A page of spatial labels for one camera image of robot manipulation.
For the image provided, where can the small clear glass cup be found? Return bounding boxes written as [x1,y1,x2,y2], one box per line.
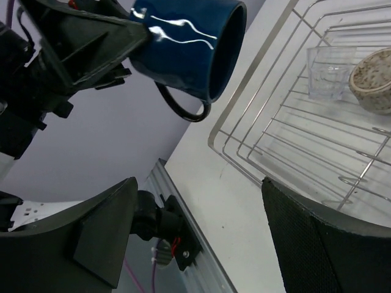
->
[307,46,357,101]

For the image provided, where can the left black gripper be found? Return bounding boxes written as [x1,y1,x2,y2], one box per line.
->
[0,0,150,123]

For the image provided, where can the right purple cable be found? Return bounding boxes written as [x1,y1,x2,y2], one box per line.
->
[125,256,159,293]

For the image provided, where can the aluminium mounting rail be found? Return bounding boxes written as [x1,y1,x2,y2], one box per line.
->
[143,159,237,292]

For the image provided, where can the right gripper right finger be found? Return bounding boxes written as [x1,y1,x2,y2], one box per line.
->
[261,177,390,292]

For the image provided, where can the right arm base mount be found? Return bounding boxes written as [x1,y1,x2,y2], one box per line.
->
[130,190,202,272]

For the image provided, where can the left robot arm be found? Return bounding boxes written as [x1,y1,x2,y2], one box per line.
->
[1,1,149,159]

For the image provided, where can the steel wire dish rack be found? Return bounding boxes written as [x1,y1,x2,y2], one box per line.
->
[208,1,390,226]

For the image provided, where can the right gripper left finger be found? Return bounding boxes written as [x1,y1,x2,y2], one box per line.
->
[1,178,138,292]

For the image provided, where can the speckled beige small cup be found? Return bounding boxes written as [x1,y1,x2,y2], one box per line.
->
[348,48,390,115]

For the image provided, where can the dark blue glossy mug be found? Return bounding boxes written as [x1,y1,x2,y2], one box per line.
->
[130,1,247,123]

